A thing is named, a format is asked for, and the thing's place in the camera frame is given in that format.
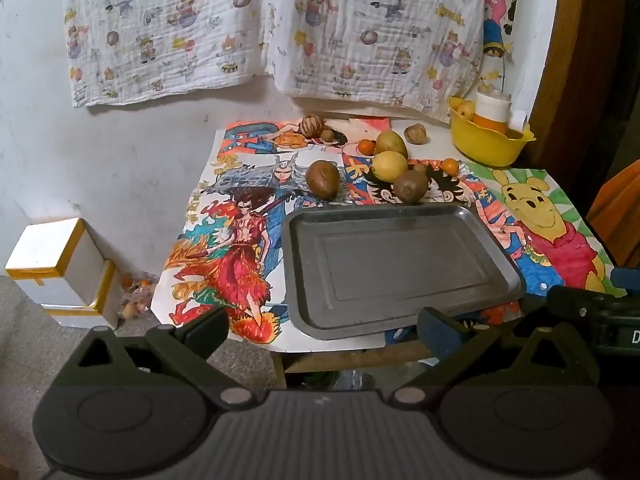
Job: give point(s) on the red flame figure drawing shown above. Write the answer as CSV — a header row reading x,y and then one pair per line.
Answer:
x,y
235,260

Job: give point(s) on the yellowish potato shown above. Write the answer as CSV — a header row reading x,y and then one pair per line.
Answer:
x,y
392,142

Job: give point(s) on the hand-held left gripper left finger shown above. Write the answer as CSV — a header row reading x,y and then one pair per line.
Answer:
x,y
207,327

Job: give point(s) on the brownish potato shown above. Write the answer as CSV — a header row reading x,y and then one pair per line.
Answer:
x,y
323,177

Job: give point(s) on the yellow bear drawing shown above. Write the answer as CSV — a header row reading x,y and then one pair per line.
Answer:
x,y
550,220

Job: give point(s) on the yellow lemon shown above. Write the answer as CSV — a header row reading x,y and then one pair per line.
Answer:
x,y
390,166

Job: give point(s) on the clear plastic bag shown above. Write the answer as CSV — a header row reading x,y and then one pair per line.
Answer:
x,y
136,292

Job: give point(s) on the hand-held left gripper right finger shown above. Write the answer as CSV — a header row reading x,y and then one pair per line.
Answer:
x,y
437,330

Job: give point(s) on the white and orange cup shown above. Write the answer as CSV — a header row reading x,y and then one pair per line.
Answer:
x,y
492,110

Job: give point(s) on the striped round walnut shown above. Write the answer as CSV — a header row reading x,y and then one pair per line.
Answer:
x,y
312,125

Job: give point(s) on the cartoon girls drawing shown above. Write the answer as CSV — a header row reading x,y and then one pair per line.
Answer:
x,y
250,141

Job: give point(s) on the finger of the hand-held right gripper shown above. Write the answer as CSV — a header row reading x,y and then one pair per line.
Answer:
x,y
570,305

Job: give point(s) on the grey horned figure drawing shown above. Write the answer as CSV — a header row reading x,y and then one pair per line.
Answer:
x,y
260,175

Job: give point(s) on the white paper roll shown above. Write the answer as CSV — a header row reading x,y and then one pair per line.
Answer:
x,y
518,120

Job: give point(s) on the printed blanket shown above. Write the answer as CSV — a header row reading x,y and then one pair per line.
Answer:
x,y
200,35

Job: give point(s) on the wall poster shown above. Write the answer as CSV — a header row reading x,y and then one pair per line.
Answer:
x,y
495,10

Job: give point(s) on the metal tray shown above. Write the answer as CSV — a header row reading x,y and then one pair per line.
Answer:
x,y
400,270

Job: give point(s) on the yellow plastic bowl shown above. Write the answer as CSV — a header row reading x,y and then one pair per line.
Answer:
x,y
485,147

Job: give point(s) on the large kiwi with sticker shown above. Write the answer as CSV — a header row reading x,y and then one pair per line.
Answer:
x,y
411,186

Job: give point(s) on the white box yellow tape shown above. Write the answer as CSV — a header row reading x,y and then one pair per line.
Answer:
x,y
87,310
50,255

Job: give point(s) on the small orange tangerine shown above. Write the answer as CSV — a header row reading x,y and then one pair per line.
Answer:
x,y
450,166
366,147

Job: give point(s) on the orange panel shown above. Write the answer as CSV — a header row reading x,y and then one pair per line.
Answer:
x,y
617,205

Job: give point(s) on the wrinkled brown walnut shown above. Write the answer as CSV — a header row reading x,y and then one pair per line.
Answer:
x,y
415,133

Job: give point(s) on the small yellow pear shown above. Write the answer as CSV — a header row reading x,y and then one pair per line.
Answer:
x,y
466,109

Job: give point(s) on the brown wooden door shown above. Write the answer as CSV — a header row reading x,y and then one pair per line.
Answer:
x,y
560,60

